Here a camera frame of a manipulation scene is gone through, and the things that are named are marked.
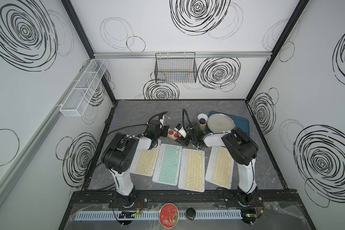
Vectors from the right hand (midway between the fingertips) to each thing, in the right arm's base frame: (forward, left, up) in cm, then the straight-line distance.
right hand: (178, 137), depth 98 cm
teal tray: (+13, -48, -1) cm, 49 cm away
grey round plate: (+13, -31, -1) cm, 34 cm away
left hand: (+6, +9, +5) cm, 12 cm away
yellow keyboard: (-18, +20, +1) cm, 27 cm away
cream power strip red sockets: (0, +3, +3) cm, 4 cm away
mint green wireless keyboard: (-22, +6, 0) cm, 22 cm away
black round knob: (-44, -6, +10) cm, 45 cm away
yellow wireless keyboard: (-25, -8, +1) cm, 26 cm away
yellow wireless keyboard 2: (-20, -26, 0) cm, 32 cm away
